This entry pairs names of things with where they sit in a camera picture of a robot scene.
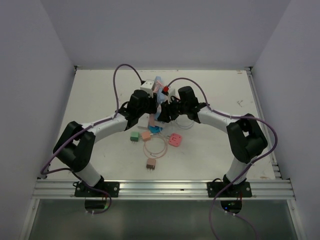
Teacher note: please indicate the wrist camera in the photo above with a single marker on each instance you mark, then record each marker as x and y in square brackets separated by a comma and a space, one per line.
[148, 86]
[169, 92]

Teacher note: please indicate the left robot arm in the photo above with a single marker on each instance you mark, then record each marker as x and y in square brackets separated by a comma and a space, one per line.
[75, 146]

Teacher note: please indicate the green plug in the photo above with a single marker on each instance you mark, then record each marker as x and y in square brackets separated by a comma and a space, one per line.
[134, 136]

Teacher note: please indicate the pink power strip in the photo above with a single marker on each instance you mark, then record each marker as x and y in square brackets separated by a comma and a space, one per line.
[151, 120]

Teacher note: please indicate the silver white charger block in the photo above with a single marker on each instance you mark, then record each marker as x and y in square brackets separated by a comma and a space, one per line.
[159, 124]

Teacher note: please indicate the light blue power strip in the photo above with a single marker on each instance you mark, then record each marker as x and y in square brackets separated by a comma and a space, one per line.
[159, 85]

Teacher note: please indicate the aluminium front rail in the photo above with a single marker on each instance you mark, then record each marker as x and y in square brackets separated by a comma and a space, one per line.
[167, 190]

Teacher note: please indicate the blue square charger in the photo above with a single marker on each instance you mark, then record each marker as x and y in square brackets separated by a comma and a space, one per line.
[155, 129]

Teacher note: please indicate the pink square charger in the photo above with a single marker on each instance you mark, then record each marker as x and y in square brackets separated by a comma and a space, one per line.
[175, 140]

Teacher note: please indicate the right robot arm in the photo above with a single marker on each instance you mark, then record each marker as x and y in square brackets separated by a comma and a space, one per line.
[246, 139]

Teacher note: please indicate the light blue small plug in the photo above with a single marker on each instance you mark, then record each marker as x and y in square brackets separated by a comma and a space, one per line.
[157, 116]

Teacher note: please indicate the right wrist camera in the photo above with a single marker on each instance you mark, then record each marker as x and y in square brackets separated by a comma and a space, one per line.
[169, 92]

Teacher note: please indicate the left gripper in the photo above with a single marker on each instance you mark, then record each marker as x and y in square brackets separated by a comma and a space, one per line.
[153, 103]

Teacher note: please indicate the white charger plug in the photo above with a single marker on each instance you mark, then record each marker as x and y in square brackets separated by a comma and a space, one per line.
[143, 126]

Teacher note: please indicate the pink charger plug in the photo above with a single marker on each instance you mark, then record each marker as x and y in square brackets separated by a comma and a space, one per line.
[146, 136]

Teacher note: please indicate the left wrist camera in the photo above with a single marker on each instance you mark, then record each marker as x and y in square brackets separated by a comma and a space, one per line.
[148, 86]

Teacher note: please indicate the brown plug adapter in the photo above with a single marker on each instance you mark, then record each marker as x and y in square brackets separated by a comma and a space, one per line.
[151, 164]

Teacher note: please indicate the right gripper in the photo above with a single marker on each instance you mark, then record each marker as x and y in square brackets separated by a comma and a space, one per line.
[166, 112]

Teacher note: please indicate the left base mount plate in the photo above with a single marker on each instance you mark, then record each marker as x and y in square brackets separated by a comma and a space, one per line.
[100, 188]

